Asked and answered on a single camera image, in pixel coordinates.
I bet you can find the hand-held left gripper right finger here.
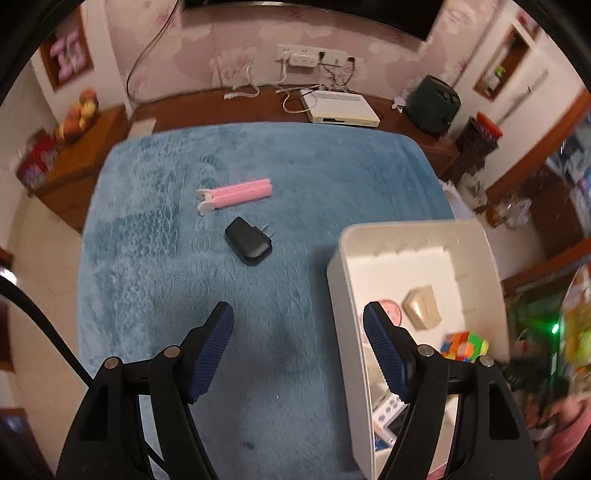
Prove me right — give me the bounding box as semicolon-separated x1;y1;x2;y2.
362;301;541;480

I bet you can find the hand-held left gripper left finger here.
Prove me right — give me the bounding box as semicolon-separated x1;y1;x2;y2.
55;301;235;480

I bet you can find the pink round item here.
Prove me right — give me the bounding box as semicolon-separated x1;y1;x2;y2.
367;298;404;331

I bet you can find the beige plastic item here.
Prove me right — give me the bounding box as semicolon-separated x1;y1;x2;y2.
401;284;443;331

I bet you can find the white handheld device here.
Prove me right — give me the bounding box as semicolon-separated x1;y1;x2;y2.
371;392;412;439

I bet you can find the white plastic tray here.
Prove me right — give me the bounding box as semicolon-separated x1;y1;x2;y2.
326;219;511;480

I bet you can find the colourful puzzle cube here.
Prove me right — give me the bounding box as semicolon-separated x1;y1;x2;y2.
439;330;491;363

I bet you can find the blue tissue packet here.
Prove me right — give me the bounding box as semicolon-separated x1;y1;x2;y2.
373;431;398;457

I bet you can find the black plug charger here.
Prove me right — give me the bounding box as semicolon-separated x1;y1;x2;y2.
224;215;278;267

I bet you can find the blue fleece blanket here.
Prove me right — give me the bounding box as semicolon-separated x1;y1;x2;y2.
76;121;458;480

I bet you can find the pink fleece clothing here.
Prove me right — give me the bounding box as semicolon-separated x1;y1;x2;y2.
530;396;591;480

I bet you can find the wooden side cabinet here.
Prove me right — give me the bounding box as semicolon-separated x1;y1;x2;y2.
27;105;131;232

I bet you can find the dark wicker basket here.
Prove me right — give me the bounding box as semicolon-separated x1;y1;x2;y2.
454;115;500;163

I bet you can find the wooden TV cabinet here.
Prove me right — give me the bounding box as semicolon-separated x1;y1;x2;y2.
128;85;459;182

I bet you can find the white set-top box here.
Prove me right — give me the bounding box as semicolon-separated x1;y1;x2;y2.
300;89;381;126

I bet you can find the red tissue box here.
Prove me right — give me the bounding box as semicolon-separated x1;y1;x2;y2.
16;131;61;190

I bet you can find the dark green air fryer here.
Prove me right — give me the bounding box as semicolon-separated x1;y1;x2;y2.
406;75;463;136

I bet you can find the bowl of fruit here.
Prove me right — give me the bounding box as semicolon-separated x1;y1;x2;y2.
56;89;100;142

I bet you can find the pink dumbbell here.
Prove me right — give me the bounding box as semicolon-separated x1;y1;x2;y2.
49;38;75;80
69;36;92;77

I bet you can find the white charging cable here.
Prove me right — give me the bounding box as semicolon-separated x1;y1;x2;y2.
223;60;325;114

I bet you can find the wooden door frame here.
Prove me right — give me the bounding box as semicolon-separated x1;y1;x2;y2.
485;91;591;205

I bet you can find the black television cable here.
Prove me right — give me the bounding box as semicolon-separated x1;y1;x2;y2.
125;0;181;101

